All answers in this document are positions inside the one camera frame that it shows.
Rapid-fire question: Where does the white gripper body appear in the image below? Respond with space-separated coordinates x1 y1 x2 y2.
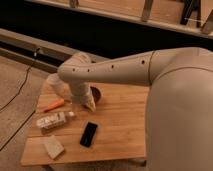
69 83 96 112

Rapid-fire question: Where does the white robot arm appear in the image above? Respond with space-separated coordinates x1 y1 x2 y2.
58 47 213 171

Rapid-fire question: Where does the orange carrot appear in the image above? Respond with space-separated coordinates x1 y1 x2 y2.
43 99 65 112

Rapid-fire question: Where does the white plastic bottle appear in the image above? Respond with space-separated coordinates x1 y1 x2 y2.
36 112 75 129

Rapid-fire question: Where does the black smartphone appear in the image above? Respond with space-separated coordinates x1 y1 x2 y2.
80 122 98 147

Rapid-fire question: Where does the wooden table board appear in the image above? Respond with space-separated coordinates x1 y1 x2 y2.
21 83 149 166

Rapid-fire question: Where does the beige sponge block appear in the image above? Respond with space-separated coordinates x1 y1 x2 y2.
43 135 65 159

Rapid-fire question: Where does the black cable on floor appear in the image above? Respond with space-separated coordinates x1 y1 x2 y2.
0 47 42 112

